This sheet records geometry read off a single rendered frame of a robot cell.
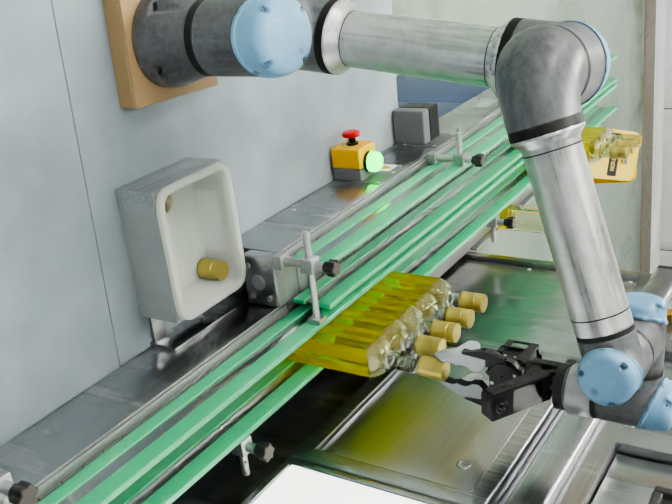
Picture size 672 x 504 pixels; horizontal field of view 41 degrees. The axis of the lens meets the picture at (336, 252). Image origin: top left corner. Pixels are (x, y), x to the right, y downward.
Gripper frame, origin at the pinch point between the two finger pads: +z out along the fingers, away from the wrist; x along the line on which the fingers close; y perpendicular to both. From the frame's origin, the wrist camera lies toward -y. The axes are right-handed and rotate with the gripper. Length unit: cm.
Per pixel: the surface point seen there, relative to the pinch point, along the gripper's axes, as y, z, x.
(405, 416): 2.2, 8.8, -12.4
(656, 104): 596, 108, -113
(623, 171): 338, 63, -81
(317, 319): -0.7, 22.6, 5.5
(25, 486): -64, 18, 17
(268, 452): -24.2, 17.7, -4.8
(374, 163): 41, 34, 19
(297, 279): 6.0, 30.7, 8.9
